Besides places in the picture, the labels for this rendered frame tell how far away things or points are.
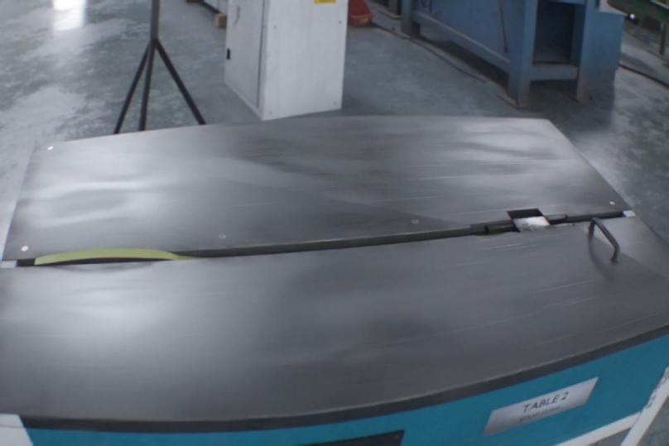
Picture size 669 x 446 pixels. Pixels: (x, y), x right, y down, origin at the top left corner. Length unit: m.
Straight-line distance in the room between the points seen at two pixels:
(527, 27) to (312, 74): 1.13
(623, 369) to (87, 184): 0.74
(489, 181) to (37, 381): 0.66
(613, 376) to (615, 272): 0.14
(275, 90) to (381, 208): 1.94
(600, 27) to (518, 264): 3.36
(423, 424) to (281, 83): 2.22
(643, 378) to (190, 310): 0.58
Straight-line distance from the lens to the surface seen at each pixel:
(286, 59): 2.72
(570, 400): 0.77
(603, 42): 4.13
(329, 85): 2.86
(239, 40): 2.94
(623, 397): 0.87
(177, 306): 0.69
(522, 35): 3.25
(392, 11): 4.59
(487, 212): 0.87
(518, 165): 1.01
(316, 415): 0.59
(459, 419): 0.67
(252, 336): 0.65
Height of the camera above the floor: 1.17
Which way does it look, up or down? 32 degrees down
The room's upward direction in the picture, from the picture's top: 4 degrees clockwise
